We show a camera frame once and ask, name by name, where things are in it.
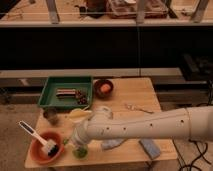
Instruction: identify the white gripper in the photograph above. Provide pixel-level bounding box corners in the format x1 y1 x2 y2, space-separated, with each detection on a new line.
70 117 96 146

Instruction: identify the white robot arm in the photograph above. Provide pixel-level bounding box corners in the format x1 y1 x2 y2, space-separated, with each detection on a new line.
71 106 213 146

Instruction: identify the white cup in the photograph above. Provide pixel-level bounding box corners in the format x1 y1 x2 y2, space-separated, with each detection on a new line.
70 115 88 123

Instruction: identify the small metal cup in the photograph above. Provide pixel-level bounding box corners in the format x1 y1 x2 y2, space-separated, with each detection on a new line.
43 108 58 125

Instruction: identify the yellow banana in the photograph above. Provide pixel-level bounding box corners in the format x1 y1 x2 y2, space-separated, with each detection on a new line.
67 107 91 119

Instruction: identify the blue grey cloth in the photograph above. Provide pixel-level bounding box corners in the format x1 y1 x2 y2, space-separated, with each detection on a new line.
101 139 125 150

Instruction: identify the dark grapes bunch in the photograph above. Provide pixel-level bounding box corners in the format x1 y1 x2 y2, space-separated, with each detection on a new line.
75 90 87 105

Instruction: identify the white dish brush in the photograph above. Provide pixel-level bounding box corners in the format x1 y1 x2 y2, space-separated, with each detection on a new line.
19 121 59 157

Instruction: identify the dark red bowl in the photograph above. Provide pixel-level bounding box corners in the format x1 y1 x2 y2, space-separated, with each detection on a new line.
94 79 114 98

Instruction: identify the orange egg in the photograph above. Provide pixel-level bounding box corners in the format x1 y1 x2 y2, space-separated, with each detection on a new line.
100 84 111 92

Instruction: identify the striped bar in tray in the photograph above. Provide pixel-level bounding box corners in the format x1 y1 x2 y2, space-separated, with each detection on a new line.
56 89 76 98

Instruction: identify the green plastic tray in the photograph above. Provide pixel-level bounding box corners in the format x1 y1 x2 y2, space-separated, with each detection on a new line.
38 76 93 109

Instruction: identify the metal fork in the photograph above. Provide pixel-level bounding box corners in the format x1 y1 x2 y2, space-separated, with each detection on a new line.
125 104 154 114

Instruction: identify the wooden table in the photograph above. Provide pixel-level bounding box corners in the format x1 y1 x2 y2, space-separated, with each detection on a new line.
25 78 177 171

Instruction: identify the orange plastic bowl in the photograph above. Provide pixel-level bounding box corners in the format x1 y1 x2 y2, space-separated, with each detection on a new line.
30 131 64 165

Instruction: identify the blue sponge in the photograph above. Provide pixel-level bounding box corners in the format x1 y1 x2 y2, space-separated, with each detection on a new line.
139 139 161 160

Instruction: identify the black cable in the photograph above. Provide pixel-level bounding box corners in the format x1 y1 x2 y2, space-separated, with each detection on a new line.
173 79 213 171

